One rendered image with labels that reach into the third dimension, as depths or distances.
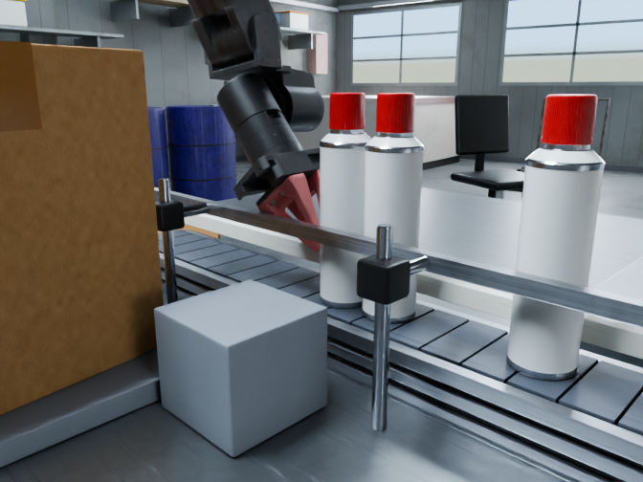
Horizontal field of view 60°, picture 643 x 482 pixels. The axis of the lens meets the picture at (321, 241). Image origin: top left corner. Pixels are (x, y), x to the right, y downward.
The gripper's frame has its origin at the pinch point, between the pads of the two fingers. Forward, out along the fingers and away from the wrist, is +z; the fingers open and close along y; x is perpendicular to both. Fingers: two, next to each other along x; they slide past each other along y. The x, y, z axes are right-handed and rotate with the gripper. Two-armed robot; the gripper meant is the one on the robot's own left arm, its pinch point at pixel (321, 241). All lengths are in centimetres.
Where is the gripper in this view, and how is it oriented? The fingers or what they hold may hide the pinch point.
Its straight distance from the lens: 58.8
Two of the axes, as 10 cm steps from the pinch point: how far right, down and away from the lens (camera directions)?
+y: 6.9, -2.1, 6.9
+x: -5.5, 4.6, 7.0
